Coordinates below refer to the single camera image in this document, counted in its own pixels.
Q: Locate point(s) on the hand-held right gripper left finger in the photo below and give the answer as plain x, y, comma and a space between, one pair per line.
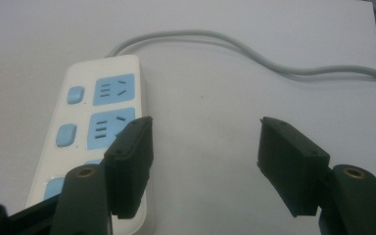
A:
129, 163

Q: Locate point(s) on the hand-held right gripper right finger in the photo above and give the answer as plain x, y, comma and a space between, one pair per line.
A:
293, 163

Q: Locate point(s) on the white and blue power strip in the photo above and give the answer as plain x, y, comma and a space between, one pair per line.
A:
78, 130

